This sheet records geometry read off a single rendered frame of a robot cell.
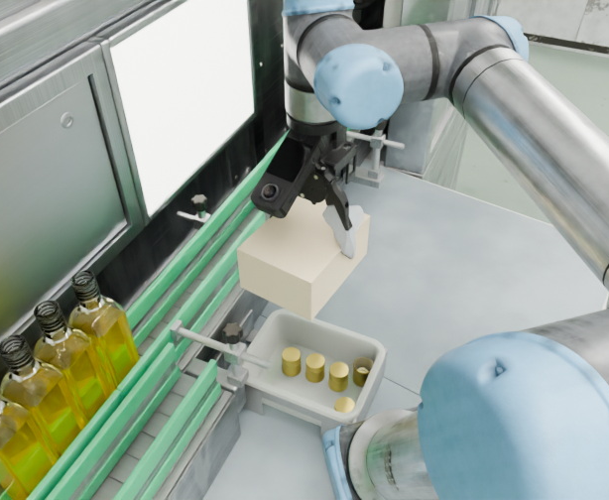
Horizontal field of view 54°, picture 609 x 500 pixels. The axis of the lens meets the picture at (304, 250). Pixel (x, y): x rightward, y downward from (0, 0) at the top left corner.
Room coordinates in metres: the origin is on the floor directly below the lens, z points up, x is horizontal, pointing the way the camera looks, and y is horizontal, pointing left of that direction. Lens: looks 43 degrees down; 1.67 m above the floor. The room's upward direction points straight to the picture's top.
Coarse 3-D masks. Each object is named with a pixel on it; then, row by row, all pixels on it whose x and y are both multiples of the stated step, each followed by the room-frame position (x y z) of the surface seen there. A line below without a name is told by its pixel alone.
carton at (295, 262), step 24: (288, 216) 0.66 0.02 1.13; (312, 216) 0.66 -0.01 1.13; (264, 240) 0.61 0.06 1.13; (288, 240) 0.61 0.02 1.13; (312, 240) 0.61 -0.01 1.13; (360, 240) 0.64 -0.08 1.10; (240, 264) 0.59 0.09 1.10; (264, 264) 0.57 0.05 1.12; (288, 264) 0.56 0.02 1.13; (312, 264) 0.56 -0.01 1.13; (336, 264) 0.58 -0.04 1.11; (264, 288) 0.57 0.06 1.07; (288, 288) 0.55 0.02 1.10; (312, 288) 0.53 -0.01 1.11; (336, 288) 0.59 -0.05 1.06; (312, 312) 0.53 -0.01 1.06
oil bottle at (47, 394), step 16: (48, 368) 0.42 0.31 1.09; (16, 384) 0.40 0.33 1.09; (32, 384) 0.40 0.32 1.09; (48, 384) 0.41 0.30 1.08; (64, 384) 0.42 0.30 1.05; (16, 400) 0.39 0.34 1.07; (32, 400) 0.39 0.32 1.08; (48, 400) 0.40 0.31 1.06; (64, 400) 0.42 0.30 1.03; (48, 416) 0.39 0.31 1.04; (64, 416) 0.41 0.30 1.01; (80, 416) 0.43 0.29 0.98; (48, 432) 0.38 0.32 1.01; (64, 432) 0.40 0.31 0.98; (64, 448) 0.39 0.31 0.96
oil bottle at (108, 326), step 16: (112, 304) 0.53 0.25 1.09; (80, 320) 0.50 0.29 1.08; (96, 320) 0.50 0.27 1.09; (112, 320) 0.51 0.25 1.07; (96, 336) 0.49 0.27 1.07; (112, 336) 0.50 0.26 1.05; (128, 336) 0.53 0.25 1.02; (112, 352) 0.50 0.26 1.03; (128, 352) 0.52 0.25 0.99; (112, 368) 0.49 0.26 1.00; (128, 368) 0.51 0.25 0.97; (112, 384) 0.49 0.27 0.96
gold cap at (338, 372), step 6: (330, 366) 0.63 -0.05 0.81; (336, 366) 0.63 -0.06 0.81; (342, 366) 0.63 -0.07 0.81; (330, 372) 0.61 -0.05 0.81; (336, 372) 0.61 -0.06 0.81; (342, 372) 0.61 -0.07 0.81; (348, 372) 0.62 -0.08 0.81; (330, 378) 0.61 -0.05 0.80; (336, 378) 0.60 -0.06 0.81; (342, 378) 0.60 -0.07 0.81; (330, 384) 0.61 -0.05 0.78; (336, 384) 0.60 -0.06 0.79; (342, 384) 0.60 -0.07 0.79; (336, 390) 0.60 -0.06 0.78; (342, 390) 0.60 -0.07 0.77
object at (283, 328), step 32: (288, 320) 0.72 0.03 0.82; (320, 320) 0.71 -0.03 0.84; (256, 352) 0.65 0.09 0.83; (320, 352) 0.69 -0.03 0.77; (352, 352) 0.67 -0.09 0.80; (384, 352) 0.64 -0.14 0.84; (256, 384) 0.57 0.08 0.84; (288, 384) 0.62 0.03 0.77; (320, 384) 0.62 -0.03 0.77; (352, 384) 0.62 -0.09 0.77; (352, 416) 0.51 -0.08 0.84
